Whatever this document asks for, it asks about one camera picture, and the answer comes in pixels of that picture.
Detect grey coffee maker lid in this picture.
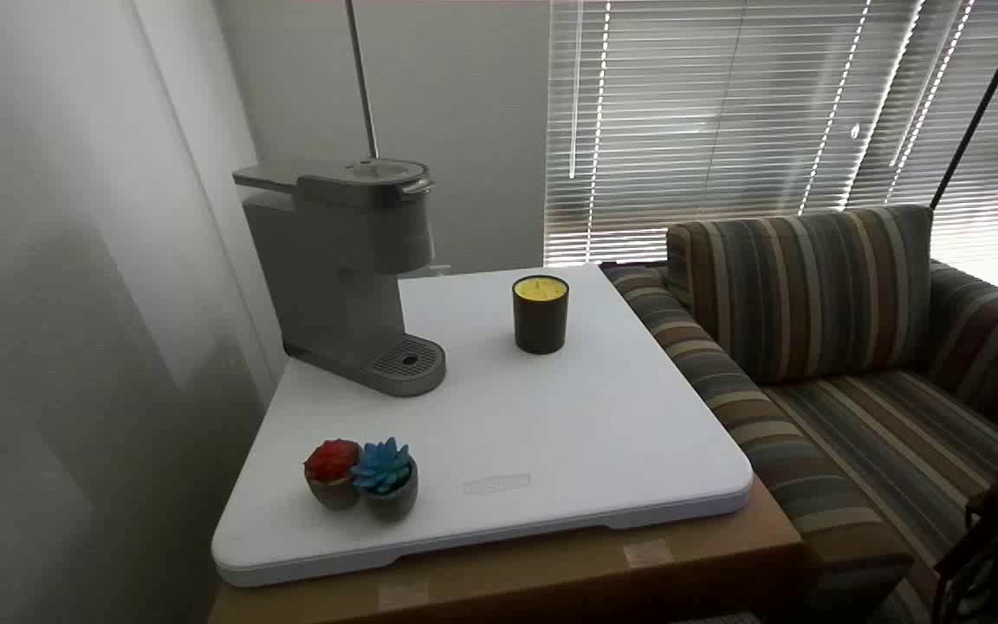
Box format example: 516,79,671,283
233,155,429,208

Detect grey coffee maker body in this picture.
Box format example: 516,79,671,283
243,194,446,398

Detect dark yellow candle jar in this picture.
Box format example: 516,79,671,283
513,275,568,355

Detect white table board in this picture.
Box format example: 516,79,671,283
211,267,753,587

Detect red succulent in pot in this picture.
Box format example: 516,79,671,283
305,441,359,508

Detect white window blinds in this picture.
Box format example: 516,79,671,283
544,0,998,283

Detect brown cardboard box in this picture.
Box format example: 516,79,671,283
208,482,819,624

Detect striped sofa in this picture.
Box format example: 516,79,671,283
608,205,998,624

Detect grey hanging cable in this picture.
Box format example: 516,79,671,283
344,0,381,168

